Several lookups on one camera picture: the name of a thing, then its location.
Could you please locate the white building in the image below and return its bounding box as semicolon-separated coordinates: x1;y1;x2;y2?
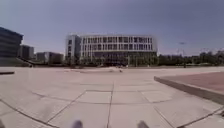
64;33;158;66

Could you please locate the pale paved plaza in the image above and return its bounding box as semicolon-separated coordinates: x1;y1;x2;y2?
0;66;224;128

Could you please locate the grey building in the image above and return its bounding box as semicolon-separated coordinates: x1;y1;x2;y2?
34;51;65;66
18;44;35;61

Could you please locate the robot's own part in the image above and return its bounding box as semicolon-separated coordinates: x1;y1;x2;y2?
137;120;150;128
71;119;84;128

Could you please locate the lamp pole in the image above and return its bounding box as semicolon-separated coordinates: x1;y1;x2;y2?
178;41;187;69

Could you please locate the row of trees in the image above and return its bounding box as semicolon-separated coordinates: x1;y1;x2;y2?
66;49;224;68

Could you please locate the raised reddish platform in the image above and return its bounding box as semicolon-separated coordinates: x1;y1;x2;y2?
0;70;16;76
153;70;224;106

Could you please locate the dark striped building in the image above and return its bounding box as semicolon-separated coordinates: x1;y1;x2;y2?
0;26;24;67

